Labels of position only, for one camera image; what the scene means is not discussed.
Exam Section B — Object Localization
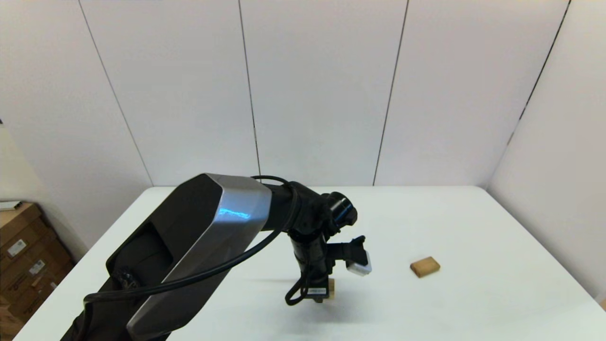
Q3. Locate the labelled brown cardboard box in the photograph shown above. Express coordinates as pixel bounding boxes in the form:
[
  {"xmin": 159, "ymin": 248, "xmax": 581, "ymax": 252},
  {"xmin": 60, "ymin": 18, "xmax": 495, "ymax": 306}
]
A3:
[{"xmin": 0, "ymin": 226, "xmax": 75, "ymax": 325}]

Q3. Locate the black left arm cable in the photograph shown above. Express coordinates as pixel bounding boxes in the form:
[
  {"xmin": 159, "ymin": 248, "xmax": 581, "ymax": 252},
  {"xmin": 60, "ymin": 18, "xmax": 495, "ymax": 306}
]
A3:
[{"xmin": 84, "ymin": 175, "xmax": 313, "ymax": 306}]

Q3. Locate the rectangular wooden building block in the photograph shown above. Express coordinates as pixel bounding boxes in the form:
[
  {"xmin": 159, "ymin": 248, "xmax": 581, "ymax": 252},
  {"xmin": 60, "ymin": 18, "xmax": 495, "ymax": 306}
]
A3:
[{"xmin": 410, "ymin": 256, "xmax": 441, "ymax": 278}]

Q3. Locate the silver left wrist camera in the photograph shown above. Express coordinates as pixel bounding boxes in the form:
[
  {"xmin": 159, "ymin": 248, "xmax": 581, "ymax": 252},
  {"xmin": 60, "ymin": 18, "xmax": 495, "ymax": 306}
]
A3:
[{"xmin": 346, "ymin": 258, "xmax": 373, "ymax": 277}]

